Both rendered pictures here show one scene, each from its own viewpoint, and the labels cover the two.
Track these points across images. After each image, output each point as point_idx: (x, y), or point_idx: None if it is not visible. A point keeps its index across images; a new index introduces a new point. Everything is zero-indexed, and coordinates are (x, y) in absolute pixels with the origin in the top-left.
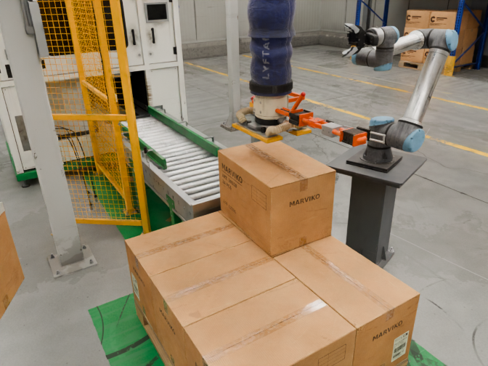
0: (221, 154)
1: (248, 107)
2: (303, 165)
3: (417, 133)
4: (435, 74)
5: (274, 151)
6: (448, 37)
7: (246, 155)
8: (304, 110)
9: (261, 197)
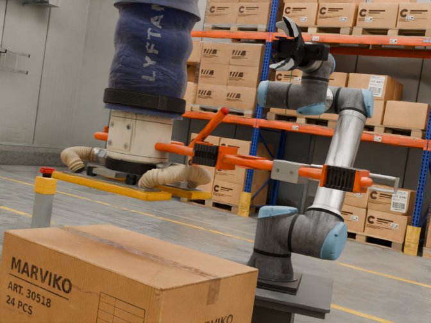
0: (16, 237)
1: (85, 147)
2: (194, 259)
3: (342, 229)
4: (354, 145)
5: (123, 239)
6: (367, 97)
7: (72, 240)
8: (216, 145)
9: (129, 315)
